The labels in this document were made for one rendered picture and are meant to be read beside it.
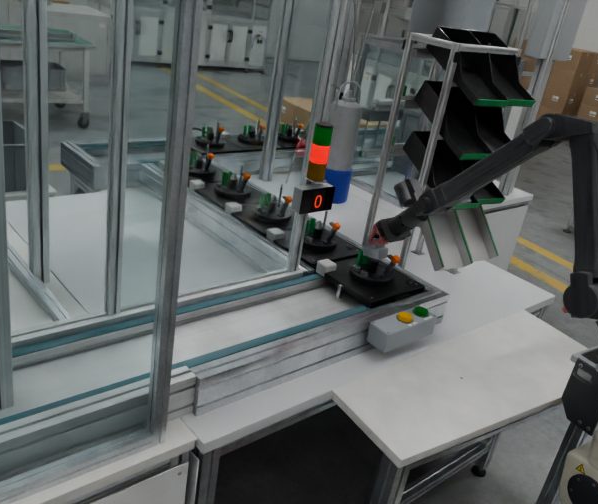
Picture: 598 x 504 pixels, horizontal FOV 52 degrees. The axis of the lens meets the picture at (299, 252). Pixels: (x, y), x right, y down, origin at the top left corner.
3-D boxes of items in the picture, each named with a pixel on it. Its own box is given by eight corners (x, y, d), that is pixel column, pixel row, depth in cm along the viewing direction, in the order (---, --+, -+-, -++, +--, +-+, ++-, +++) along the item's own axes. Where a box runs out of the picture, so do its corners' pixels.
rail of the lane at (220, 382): (441, 322, 192) (450, 291, 188) (195, 416, 135) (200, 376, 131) (427, 314, 196) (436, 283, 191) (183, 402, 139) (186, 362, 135)
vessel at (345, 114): (357, 170, 277) (375, 85, 262) (335, 172, 268) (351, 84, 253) (336, 160, 287) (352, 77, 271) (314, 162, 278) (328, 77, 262)
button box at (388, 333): (432, 334, 176) (438, 315, 174) (383, 353, 163) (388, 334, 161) (414, 322, 181) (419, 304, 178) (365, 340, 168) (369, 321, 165)
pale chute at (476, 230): (489, 259, 211) (499, 255, 208) (461, 263, 205) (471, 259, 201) (464, 184, 218) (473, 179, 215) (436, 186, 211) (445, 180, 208)
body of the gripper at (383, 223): (375, 222, 176) (392, 211, 171) (398, 217, 183) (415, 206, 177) (384, 243, 175) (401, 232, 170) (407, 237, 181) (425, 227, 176)
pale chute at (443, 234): (463, 267, 202) (473, 263, 198) (434, 271, 195) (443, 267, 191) (438, 188, 209) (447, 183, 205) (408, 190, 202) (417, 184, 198)
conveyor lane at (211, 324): (416, 316, 193) (424, 288, 189) (181, 400, 139) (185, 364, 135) (353, 276, 212) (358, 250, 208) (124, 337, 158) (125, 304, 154)
